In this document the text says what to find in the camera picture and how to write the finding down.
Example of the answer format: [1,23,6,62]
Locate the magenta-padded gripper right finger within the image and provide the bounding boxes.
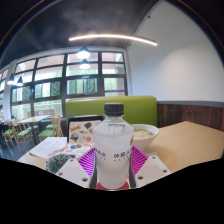
[129,144,172,189]

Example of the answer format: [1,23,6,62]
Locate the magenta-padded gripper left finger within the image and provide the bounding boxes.
[54,147,98,189]

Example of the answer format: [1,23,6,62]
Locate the clear plastic water bottle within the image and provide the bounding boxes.
[92,102,135,191]

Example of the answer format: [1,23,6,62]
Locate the green speckled white mug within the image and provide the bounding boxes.
[44,153,76,175]

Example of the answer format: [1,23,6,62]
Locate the white footed bowl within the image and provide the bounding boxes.
[130,123,160,153]

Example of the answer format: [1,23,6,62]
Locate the white paper sheets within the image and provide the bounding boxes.
[28,136,68,160]

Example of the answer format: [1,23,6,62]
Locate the sticker-covered black tablet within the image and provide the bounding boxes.
[67,115,105,144]

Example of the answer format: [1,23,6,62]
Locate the wooden chairs with green seats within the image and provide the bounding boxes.
[0,114,64,151]

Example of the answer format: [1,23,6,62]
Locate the green upholstered bench backrest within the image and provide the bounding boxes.
[65,95,158,128]

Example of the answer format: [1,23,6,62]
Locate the wooden dining table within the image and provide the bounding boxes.
[17,114,51,146]

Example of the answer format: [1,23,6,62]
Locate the large black-framed window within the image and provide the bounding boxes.
[0,50,129,121]

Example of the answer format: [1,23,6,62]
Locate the black pendant lamps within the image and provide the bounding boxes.
[6,45,92,87]

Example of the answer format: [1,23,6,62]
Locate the curved linear ceiling light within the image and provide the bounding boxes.
[68,33,159,47]

